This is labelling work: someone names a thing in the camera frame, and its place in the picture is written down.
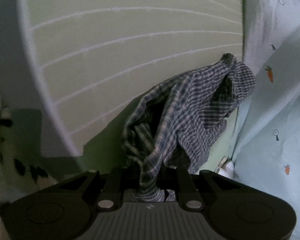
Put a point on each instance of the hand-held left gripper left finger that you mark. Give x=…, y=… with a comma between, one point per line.
x=117, y=180

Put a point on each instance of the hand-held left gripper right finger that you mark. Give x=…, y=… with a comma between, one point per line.
x=181, y=180

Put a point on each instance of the blue plaid shirt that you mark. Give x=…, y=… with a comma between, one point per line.
x=190, y=110

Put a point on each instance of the carrot-print light blue blanket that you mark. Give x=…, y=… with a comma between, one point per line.
x=277, y=110

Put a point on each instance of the green checked bed sheet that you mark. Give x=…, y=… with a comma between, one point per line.
x=115, y=42

